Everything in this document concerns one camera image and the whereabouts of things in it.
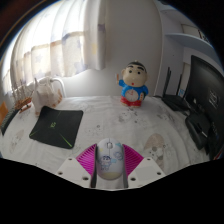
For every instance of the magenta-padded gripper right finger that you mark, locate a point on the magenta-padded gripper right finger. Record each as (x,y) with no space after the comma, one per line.
(134,161)

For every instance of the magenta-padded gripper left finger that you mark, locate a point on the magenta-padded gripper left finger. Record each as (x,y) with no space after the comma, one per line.
(85,161)

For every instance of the white cartoon-print computer mouse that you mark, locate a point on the white cartoon-print computer mouse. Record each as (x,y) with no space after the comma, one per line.
(110,160)

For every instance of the black mouse pad green lines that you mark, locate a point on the black mouse pad green lines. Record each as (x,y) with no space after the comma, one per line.
(56,128)

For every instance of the white printed tablecloth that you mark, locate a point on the white printed tablecloth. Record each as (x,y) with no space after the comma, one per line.
(113,120)

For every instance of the black box device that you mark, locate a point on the black box device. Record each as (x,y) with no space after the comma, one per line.
(198,130)

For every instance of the black router with antennas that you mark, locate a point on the black router with antennas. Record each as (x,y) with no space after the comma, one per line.
(175,100)

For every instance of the large white conch shell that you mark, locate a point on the large white conch shell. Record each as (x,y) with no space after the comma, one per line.
(45,98)

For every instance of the cartoon boy figurine blue shirt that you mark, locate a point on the cartoon boy figurine blue shirt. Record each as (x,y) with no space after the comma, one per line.
(133,85)

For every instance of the black computer monitor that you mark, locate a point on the black computer monitor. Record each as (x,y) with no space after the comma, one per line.
(208,90)

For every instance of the white star-print curtain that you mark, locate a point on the white star-print curtain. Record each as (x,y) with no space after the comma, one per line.
(56,36)

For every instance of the white wall shelf unit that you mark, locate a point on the white wall shelf unit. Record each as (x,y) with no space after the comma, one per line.
(190,40)

